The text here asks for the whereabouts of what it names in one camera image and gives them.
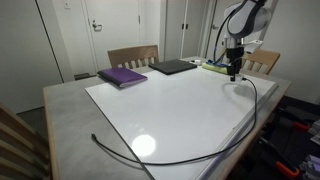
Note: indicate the white marker pen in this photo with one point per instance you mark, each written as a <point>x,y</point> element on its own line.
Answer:
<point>195,62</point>

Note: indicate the aluminium profile rail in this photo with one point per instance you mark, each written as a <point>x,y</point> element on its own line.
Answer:
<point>311,166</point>

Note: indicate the blue cloth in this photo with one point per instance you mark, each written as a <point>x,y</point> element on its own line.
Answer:
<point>215,62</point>

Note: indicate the yellow-green cloth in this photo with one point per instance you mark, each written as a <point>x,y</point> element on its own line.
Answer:
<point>216,69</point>

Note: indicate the white charger adapter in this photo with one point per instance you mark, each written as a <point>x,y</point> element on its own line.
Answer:
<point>240,79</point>

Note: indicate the purple notebook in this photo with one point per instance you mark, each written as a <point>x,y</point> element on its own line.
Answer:
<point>121,77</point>

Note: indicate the silver metal brackets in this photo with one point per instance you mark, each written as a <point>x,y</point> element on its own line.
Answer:
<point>316,126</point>

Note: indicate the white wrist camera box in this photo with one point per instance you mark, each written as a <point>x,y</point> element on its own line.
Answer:
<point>254,46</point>

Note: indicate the black floor object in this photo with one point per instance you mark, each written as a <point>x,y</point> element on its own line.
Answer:
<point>85,76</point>

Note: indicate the white whiteboard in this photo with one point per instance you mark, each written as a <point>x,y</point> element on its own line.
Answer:
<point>173,106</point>

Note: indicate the closed black laptop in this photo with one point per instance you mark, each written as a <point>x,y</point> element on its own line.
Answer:
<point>173,66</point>

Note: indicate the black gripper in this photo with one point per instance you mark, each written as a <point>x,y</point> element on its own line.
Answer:
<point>235,56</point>

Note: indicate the white closet double doors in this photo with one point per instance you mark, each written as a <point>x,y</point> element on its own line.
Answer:
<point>193,36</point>

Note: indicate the light wooden slat-back chair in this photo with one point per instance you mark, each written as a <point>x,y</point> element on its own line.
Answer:
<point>263,58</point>
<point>20,146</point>
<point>133,53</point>

